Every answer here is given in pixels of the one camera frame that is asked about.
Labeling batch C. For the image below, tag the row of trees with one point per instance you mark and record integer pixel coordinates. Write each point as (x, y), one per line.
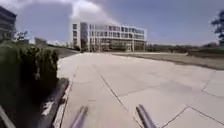
(173, 48)

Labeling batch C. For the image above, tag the pale concrete slab plaza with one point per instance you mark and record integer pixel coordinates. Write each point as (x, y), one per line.
(100, 70)

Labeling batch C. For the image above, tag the robot's own part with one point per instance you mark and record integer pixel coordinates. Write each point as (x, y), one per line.
(79, 118)
(145, 117)

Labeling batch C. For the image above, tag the raised grass bed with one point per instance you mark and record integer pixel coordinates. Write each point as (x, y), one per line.
(186, 58)

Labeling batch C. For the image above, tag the dark kerb strip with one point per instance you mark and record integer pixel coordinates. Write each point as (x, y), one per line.
(53, 103)

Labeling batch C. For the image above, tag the green hedge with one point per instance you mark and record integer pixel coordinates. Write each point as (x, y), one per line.
(23, 73)

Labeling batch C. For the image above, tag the dark glass building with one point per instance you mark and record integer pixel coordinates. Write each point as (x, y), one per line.
(6, 25)

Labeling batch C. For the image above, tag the low distant building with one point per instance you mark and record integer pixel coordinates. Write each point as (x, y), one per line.
(40, 41)

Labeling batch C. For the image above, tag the white multi-storey building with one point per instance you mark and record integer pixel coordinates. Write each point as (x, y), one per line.
(110, 36)

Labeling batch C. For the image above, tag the tree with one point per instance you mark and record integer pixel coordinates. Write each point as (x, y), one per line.
(219, 26)

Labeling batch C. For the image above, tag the wide grey stone steps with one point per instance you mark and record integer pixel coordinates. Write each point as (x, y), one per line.
(65, 52)

